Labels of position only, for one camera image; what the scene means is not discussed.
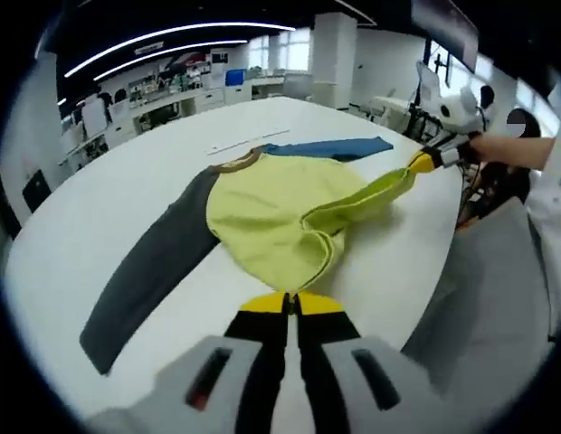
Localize person's right hand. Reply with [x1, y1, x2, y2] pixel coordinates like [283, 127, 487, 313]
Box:
[461, 133, 490, 164]

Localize black tripod stand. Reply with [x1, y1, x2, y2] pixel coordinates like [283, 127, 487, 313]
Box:
[409, 58, 449, 141]

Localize white counter row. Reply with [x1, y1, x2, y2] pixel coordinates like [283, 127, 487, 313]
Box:
[58, 74, 286, 150]

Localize dark hanging display screen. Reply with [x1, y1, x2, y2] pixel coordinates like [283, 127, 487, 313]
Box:
[411, 0, 480, 69]

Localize black rectangular panel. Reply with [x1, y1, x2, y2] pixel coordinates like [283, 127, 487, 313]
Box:
[22, 170, 52, 212]

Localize yellow garment with dark sleeves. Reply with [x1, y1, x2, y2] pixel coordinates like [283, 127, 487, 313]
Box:
[79, 137, 417, 376]

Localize person's grey trousers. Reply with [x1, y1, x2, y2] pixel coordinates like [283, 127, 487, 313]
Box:
[400, 198, 557, 399]

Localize long ceiling light strip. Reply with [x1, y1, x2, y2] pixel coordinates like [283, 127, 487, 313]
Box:
[93, 39, 248, 82]
[64, 22, 298, 78]

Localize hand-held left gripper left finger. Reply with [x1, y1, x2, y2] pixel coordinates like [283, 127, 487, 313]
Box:
[88, 291, 291, 434]

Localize grey office chair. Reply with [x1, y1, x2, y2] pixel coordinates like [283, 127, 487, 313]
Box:
[282, 74, 314, 99]

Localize curved ceiling track rail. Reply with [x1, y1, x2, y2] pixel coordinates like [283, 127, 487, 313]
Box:
[334, 0, 379, 26]

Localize white side desk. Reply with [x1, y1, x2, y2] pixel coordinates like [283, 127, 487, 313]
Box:
[370, 94, 417, 132]

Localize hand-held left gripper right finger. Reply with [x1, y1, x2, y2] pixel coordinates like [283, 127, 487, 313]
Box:
[292, 291, 438, 434]

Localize white tall cabinet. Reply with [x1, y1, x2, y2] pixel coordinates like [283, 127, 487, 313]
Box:
[81, 97, 108, 139]

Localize white square pillar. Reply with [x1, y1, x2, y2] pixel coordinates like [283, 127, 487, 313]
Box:
[312, 12, 358, 109]

